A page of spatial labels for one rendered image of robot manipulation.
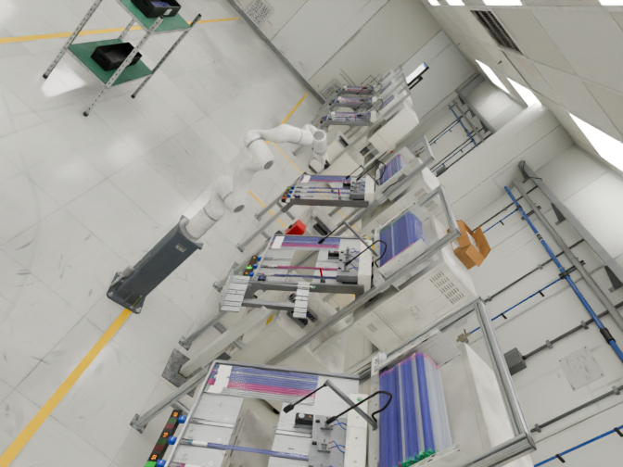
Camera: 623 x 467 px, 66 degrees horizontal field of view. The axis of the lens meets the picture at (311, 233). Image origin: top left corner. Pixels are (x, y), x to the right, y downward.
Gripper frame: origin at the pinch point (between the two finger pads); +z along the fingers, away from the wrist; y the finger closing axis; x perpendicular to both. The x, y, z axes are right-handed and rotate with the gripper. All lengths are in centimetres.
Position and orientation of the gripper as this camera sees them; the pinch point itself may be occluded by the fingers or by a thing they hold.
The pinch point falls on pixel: (322, 162)
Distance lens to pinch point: 309.0
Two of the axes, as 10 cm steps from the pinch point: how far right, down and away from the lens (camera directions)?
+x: 7.7, -6.1, 1.7
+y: 6.3, 7.1, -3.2
